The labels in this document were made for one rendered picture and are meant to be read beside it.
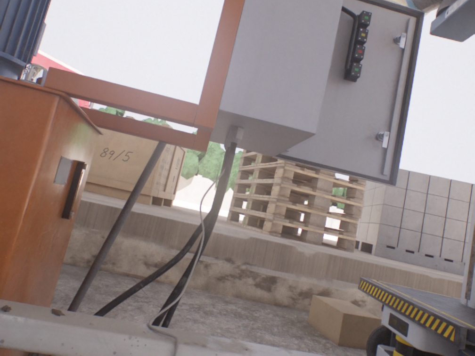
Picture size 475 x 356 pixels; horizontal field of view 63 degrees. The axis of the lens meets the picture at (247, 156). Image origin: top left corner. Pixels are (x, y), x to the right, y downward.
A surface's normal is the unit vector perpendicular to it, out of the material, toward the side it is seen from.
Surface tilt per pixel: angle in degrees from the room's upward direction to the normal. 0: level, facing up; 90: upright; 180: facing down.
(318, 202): 90
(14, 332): 90
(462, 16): 180
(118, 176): 90
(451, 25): 180
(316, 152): 90
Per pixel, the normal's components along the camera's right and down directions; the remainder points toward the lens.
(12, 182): 0.22, -0.10
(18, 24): 0.90, 0.14
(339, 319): -0.93, -0.25
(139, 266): 0.07, -0.30
